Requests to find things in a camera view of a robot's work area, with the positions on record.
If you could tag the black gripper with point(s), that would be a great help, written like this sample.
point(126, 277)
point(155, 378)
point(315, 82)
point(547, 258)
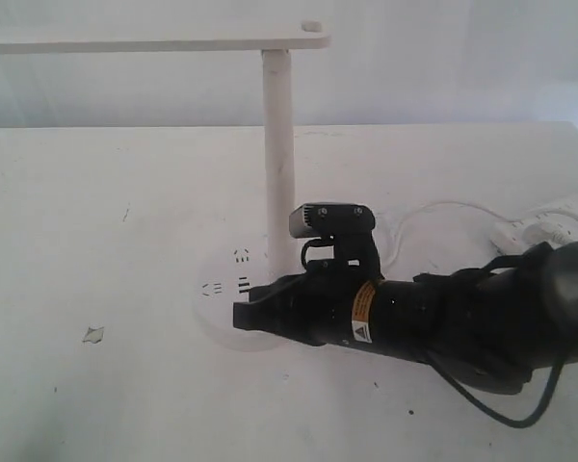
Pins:
point(406, 320)

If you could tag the white desk lamp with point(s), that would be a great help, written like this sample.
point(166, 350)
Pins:
point(275, 44)

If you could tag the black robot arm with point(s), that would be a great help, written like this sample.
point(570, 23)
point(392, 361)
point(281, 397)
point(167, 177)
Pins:
point(488, 328)

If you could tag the small torn tape scrap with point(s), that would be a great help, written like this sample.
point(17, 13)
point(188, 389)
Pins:
point(94, 335)

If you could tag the white power strip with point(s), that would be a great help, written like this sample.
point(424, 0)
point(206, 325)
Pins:
point(506, 236)

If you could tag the white plug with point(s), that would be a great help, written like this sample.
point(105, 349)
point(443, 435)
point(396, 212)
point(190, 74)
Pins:
point(547, 232)

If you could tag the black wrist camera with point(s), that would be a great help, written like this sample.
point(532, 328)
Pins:
point(325, 219)

